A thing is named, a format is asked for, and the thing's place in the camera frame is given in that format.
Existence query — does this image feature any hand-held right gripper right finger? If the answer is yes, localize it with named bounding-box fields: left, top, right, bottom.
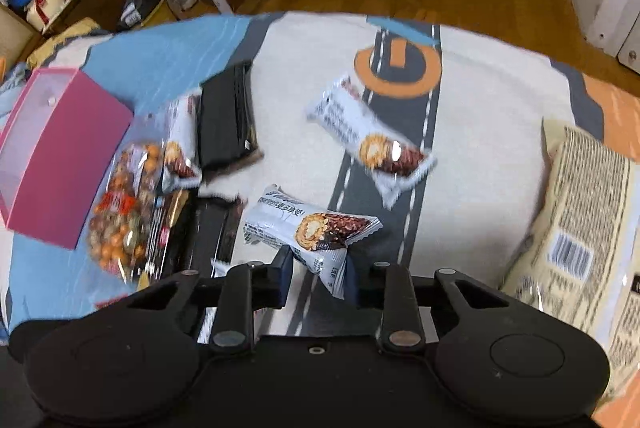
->
left=344, top=257, right=511, bottom=355

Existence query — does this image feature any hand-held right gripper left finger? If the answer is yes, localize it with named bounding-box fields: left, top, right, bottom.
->
left=125, top=246, right=295, bottom=357

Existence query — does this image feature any white chocolate roll snack packet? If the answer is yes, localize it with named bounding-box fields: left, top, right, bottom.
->
left=242, top=184, right=383, bottom=300
left=161, top=94, right=203, bottom=181
left=305, top=74, right=437, bottom=210

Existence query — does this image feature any black snack packet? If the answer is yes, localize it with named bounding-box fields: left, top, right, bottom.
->
left=197, top=62, right=264, bottom=172
left=162, top=190, right=246, bottom=280

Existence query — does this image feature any clear bag of mixed nuts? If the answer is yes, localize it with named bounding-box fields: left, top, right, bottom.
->
left=86, top=142, right=168, bottom=281

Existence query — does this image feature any large cream snack bag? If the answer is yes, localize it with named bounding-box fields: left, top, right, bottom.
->
left=500, top=118, right=640, bottom=404

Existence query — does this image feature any pink cardboard box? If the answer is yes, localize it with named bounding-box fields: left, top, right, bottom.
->
left=0, top=67, right=135, bottom=251

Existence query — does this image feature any black bag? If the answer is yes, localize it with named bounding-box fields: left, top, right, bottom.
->
left=116, top=0, right=166, bottom=32

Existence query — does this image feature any yellow pillow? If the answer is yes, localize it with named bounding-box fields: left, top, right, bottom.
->
left=26, top=18, right=110, bottom=70

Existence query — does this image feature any beige headboard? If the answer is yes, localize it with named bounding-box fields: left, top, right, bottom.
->
left=0, top=3, right=45, bottom=66

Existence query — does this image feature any white bag with red strap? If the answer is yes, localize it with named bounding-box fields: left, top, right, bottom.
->
left=25, top=0, right=72, bottom=32

